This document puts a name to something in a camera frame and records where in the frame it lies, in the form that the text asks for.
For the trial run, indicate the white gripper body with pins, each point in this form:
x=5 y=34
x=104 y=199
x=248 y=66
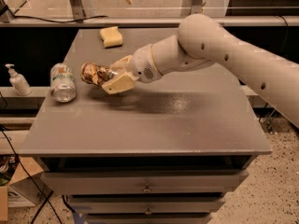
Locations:
x=142 y=63

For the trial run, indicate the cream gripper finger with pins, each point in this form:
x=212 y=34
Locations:
x=123 y=63
x=120 y=83

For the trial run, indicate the orange soda can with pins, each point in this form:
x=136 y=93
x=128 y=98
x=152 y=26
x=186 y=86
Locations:
x=93 y=73

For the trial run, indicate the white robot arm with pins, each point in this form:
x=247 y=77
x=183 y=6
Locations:
x=199 y=43

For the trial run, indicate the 7up can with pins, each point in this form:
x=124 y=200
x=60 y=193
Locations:
x=62 y=83

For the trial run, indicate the yellow sponge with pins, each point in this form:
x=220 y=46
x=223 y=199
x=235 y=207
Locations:
x=111 y=37

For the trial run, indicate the grey drawer cabinet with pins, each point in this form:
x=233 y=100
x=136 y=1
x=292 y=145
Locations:
x=190 y=121

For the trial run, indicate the white pump bottle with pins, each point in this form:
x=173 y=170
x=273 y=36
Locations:
x=18 y=81

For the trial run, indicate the middle grey drawer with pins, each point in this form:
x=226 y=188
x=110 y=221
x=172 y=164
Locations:
x=146 y=204

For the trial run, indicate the grey drawer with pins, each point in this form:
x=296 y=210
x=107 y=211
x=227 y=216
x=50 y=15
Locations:
x=146 y=204
x=151 y=219
x=144 y=182

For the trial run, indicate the bottom grey drawer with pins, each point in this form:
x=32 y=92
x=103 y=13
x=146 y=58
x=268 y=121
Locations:
x=151 y=219

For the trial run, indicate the cardboard box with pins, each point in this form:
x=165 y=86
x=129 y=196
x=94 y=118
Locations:
x=22 y=190

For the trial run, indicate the top grey drawer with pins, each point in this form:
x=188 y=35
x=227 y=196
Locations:
x=144 y=182

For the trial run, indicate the left metal bracket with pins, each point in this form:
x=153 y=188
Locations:
x=77 y=9

